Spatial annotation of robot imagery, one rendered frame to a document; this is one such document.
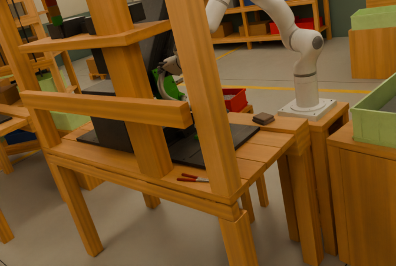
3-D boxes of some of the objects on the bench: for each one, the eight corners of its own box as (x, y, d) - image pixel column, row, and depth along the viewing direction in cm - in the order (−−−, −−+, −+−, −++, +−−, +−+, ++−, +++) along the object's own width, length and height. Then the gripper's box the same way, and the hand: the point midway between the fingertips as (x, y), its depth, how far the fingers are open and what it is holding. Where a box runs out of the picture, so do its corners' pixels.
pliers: (176, 181, 165) (175, 179, 164) (182, 174, 169) (182, 172, 168) (207, 185, 156) (205, 183, 156) (213, 179, 160) (212, 176, 159)
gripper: (169, 60, 172) (146, 72, 186) (195, 75, 182) (172, 86, 195) (171, 46, 175) (149, 59, 189) (197, 62, 185) (174, 74, 198)
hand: (163, 72), depth 190 cm, fingers closed on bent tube, 3 cm apart
